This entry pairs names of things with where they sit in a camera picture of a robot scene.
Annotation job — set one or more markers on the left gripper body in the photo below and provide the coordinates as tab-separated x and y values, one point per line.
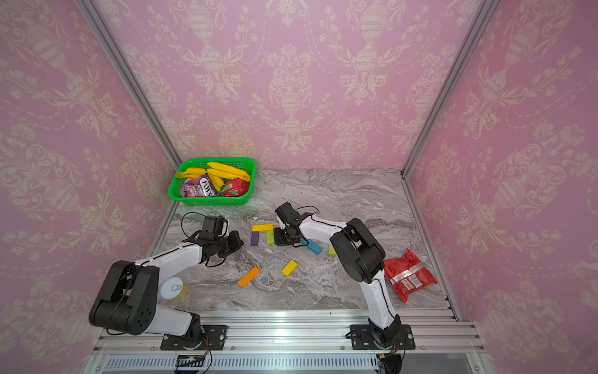
221	242

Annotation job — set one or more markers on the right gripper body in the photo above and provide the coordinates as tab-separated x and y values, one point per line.
285	233

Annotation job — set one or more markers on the purple block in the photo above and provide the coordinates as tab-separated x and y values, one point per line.
255	239

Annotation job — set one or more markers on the yellow block top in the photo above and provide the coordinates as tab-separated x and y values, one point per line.
263	228

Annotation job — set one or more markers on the yellow block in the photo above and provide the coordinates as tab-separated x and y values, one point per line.
289	268
263	228

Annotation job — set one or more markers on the orange block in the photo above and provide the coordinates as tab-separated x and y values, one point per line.
249	277

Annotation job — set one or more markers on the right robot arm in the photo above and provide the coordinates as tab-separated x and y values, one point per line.
362	258

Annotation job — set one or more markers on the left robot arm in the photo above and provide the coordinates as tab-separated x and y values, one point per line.
127	302

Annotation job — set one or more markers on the teal block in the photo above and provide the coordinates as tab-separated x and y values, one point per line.
313	247

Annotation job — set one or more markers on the yellow block lower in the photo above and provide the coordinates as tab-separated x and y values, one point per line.
289	268

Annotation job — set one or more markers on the red dragon fruit toy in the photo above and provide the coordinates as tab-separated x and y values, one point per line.
234	188

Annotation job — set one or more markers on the purple snack packet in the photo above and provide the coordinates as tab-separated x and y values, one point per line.
198	187

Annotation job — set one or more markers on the yellow banana bunch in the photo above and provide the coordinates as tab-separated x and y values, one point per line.
217	172

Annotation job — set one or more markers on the red snack bag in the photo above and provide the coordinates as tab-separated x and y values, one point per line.
407	275

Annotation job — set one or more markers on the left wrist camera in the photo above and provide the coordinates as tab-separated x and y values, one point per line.
213	227

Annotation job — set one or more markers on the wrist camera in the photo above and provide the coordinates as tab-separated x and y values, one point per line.
213	227
287	215

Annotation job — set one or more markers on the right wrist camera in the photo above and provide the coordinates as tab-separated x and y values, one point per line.
287	215

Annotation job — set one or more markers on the aluminium mounting rail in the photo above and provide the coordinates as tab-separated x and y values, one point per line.
298	342

